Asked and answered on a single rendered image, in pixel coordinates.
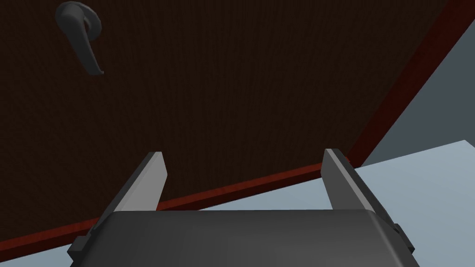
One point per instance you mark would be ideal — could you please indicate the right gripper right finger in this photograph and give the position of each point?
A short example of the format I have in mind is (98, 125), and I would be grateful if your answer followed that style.
(345, 185)

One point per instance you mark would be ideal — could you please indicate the dark brown door leaf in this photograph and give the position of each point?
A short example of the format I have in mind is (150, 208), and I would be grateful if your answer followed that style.
(230, 92)

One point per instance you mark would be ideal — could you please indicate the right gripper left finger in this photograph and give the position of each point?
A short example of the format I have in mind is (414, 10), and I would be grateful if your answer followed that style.
(143, 187)

